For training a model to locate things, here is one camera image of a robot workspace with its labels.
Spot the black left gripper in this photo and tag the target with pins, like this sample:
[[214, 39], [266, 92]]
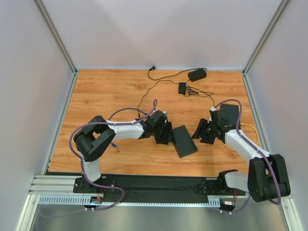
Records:
[[165, 134]]

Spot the aluminium right corner post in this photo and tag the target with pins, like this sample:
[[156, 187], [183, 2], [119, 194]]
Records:
[[265, 36]]

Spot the aluminium frame rail front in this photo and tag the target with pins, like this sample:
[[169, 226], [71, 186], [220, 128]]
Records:
[[60, 184]]

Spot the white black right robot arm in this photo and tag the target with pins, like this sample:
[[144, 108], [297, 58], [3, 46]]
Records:
[[267, 177]]

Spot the aluminium left corner post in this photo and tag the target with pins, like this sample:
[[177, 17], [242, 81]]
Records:
[[54, 32]]

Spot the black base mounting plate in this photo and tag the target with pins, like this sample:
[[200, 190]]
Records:
[[154, 189]]

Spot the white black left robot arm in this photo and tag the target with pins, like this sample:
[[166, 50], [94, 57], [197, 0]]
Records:
[[93, 138]]

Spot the large black power adapter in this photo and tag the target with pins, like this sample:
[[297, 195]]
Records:
[[197, 74]]

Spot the grey slotted cable duct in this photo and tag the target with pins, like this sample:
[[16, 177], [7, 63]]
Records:
[[91, 201]]

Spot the small black power adapter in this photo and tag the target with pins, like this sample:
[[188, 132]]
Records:
[[182, 88]]

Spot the black network switch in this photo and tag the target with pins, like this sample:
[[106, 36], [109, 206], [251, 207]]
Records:
[[184, 144], [231, 111]]

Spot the aluminium corner post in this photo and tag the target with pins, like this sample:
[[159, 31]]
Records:
[[54, 32], [265, 36]]

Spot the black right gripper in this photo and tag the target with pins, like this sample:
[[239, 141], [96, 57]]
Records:
[[205, 131]]

